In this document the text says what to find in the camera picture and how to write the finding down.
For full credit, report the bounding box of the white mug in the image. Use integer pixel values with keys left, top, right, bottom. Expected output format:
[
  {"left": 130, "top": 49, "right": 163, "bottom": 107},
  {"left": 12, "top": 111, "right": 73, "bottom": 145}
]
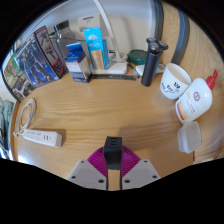
[{"left": 159, "top": 62, "right": 193, "bottom": 101}]

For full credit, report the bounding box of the flat white case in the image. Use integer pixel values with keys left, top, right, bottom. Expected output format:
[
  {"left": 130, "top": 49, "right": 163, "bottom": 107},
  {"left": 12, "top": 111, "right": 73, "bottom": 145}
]
[{"left": 134, "top": 62, "right": 166, "bottom": 77}]

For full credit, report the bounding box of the clear bottle with dark cap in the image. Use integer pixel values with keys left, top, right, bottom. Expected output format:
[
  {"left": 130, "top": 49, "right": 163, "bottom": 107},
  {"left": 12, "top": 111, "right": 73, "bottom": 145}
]
[{"left": 52, "top": 19, "right": 80, "bottom": 60}]

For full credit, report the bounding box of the white box with blue label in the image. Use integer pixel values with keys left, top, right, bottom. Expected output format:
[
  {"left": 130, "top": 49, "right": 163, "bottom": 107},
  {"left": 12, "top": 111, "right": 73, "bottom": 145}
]
[{"left": 77, "top": 13, "right": 103, "bottom": 33}]

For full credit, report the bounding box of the white coiled power cable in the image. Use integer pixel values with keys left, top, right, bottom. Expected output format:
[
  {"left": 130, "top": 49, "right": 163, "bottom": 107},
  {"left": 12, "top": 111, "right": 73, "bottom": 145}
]
[{"left": 12, "top": 97, "right": 37, "bottom": 138}]

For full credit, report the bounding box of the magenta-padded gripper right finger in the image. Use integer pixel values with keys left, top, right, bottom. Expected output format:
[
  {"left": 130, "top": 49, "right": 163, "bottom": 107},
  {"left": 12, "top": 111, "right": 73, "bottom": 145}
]
[{"left": 119, "top": 145, "right": 162, "bottom": 191}]

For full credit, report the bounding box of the black ruler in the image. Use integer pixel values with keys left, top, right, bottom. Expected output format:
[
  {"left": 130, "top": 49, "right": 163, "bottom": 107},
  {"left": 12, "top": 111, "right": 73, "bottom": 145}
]
[{"left": 91, "top": 73, "right": 136, "bottom": 81}]

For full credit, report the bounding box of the small clear plastic container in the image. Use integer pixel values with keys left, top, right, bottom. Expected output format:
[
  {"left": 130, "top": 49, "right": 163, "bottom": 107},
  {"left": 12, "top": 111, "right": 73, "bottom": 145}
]
[{"left": 176, "top": 120, "right": 203, "bottom": 155}]

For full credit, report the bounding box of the dark metal desk frame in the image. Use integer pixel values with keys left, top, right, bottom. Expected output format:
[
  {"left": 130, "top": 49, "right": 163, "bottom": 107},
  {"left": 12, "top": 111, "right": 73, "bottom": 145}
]
[{"left": 149, "top": 0, "right": 191, "bottom": 66}]

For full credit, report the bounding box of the black electric shaver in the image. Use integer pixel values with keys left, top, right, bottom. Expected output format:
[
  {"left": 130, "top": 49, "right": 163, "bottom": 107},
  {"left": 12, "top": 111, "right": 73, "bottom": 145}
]
[{"left": 140, "top": 36, "right": 170, "bottom": 88}]

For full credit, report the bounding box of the tall light blue carton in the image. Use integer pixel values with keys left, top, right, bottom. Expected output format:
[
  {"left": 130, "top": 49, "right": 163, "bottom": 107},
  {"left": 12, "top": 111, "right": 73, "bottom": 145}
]
[{"left": 82, "top": 26, "right": 111, "bottom": 71}]

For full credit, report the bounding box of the small blue and white box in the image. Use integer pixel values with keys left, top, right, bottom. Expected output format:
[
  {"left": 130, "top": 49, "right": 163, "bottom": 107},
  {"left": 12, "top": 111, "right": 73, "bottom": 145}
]
[{"left": 63, "top": 41, "right": 94, "bottom": 84}]

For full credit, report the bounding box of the black charger block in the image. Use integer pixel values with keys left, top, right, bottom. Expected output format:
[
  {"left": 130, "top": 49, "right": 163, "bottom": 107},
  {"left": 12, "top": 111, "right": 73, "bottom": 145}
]
[{"left": 103, "top": 135, "right": 123, "bottom": 171}]

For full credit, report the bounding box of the white power strip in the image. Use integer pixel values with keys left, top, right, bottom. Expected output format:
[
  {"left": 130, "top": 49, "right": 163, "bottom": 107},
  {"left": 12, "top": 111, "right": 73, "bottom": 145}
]
[{"left": 22, "top": 127, "right": 64, "bottom": 149}]

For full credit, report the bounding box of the white desk lamp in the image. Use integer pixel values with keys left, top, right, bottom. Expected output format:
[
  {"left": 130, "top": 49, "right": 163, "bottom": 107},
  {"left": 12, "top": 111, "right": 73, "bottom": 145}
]
[{"left": 91, "top": 0, "right": 130, "bottom": 75}]

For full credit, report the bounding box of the blue robot model box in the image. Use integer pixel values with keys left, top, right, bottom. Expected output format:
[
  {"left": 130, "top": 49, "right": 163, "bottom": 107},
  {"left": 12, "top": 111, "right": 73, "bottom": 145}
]
[{"left": 13, "top": 25, "right": 68, "bottom": 89}]

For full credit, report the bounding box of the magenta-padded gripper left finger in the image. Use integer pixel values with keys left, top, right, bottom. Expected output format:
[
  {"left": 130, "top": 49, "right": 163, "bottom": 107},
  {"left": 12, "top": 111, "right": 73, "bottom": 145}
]
[{"left": 66, "top": 145, "right": 110, "bottom": 191}]

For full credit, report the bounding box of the black pen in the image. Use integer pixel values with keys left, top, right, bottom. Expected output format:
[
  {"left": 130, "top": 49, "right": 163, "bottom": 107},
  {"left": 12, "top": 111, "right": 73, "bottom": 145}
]
[{"left": 127, "top": 61, "right": 141, "bottom": 80}]

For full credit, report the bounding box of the green figure toy box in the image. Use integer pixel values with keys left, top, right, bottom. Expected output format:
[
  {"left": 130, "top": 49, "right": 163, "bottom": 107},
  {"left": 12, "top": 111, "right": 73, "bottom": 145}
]
[{"left": 1, "top": 49, "right": 36, "bottom": 103}]

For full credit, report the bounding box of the white glue bottle red cap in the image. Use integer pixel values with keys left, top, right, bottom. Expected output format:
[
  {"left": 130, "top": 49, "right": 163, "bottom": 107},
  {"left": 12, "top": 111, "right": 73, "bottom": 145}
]
[{"left": 174, "top": 68, "right": 220, "bottom": 125}]

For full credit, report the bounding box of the bed with grey-green bedding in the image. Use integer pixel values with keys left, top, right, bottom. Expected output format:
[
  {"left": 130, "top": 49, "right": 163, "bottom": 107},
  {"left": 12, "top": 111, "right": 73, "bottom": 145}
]
[{"left": 0, "top": 96, "right": 16, "bottom": 158}]

